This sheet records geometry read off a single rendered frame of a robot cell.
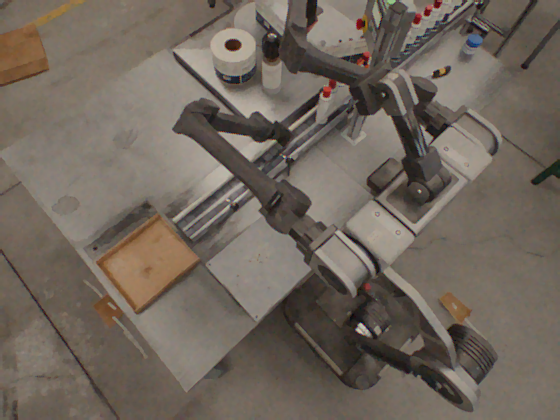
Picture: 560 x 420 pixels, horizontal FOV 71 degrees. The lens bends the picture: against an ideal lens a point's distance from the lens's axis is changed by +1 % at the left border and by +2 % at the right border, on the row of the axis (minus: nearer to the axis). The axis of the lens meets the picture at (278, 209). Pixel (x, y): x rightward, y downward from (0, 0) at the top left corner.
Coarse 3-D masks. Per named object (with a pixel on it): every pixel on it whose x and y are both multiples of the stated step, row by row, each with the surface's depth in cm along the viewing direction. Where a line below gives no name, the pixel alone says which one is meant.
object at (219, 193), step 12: (432, 36) 198; (312, 120) 176; (300, 132) 173; (312, 132) 173; (276, 144) 171; (300, 144) 171; (264, 156) 168; (264, 168) 166; (216, 192) 161; (228, 192) 161; (240, 192) 161; (204, 204) 158; (228, 204) 158; (192, 216) 156; (180, 228) 154; (192, 228) 154
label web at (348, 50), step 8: (360, 40) 172; (320, 48) 170; (328, 48) 171; (336, 48) 173; (344, 48) 174; (352, 48) 175; (360, 48) 177; (336, 56) 177; (344, 56) 179; (352, 56) 180; (360, 56) 182
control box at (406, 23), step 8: (368, 0) 133; (384, 0) 123; (400, 0) 123; (408, 0) 123; (368, 8) 134; (384, 8) 122; (368, 16) 135; (384, 16) 122; (408, 16) 122; (408, 24) 125; (368, 32) 137; (400, 32) 128; (408, 32) 128; (368, 40) 138; (376, 40) 130; (400, 40) 131; (368, 48) 138; (400, 48) 134; (392, 56) 137
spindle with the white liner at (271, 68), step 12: (264, 36) 156; (276, 36) 156; (264, 48) 158; (276, 48) 158; (264, 60) 165; (276, 60) 165; (264, 72) 170; (276, 72) 169; (264, 84) 177; (276, 84) 176
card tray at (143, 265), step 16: (144, 224) 156; (160, 224) 159; (128, 240) 155; (144, 240) 156; (160, 240) 156; (176, 240) 157; (112, 256) 153; (128, 256) 154; (144, 256) 154; (160, 256) 154; (176, 256) 154; (192, 256) 154; (112, 272) 151; (128, 272) 151; (144, 272) 151; (160, 272) 151; (176, 272) 151; (128, 288) 149; (144, 288) 149; (160, 288) 145; (128, 304) 143; (144, 304) 144
